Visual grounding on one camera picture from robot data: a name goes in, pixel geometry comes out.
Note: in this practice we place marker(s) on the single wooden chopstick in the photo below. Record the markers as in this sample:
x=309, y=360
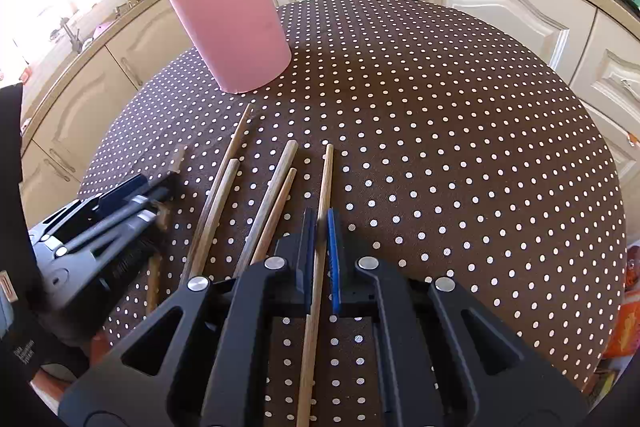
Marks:
x=228, y=157
x=326, y=187
x=152, y=282
x=272, y=187
x=220, y=202
x=272, y=217

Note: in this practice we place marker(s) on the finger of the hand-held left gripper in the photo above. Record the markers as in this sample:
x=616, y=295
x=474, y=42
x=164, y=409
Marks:
x=120, y=224
x=122, y=192

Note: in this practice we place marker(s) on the pink cup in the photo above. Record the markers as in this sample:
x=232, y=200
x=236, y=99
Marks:
x=235, y=32

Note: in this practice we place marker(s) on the brown polka dot tablecloth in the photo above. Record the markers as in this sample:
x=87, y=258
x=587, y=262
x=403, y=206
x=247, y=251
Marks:
x=425, y=157

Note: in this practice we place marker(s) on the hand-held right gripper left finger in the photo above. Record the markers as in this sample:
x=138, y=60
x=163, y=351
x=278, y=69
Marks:
x=311, y=257

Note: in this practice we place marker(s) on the pink plastic basin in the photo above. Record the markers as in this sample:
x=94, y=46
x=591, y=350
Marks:
x=104, y=29

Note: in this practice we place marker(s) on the metal sink faucet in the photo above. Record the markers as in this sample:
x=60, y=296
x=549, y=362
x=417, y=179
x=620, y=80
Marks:
x=72, y=37

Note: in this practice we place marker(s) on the orange bag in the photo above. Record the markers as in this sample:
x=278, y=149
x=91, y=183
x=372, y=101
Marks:
x=622, y=332

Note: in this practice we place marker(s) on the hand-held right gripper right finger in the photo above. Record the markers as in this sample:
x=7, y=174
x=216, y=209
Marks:
x=333, y=257

